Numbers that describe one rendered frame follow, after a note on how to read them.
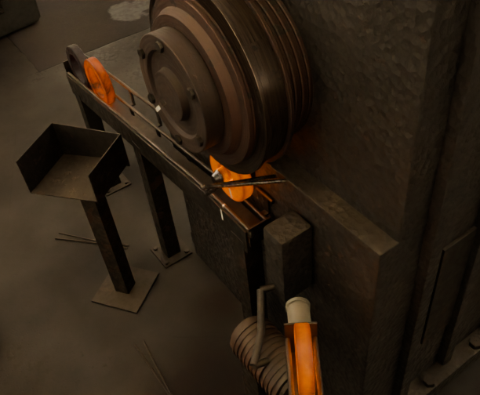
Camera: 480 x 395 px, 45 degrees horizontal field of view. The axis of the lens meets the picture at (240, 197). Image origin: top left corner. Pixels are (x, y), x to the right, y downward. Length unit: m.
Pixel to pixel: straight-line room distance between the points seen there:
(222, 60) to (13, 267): 1.69
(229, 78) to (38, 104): 2.46
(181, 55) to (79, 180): 0.87
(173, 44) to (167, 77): 0.08
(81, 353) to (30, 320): 0.28
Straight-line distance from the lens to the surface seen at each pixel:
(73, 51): 2.41
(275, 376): 1.50
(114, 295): 2.37
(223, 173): 1.51
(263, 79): 1.15
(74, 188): 1.94
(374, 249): 1.27
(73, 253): 2.59
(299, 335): 1.25
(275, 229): 1.40
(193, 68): 1.19
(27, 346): 2.37
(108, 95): 2.24
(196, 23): 1.21
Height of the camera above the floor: 1.84
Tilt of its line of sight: 44 degrees down
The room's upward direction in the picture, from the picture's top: 7 degrees counter-clockwise
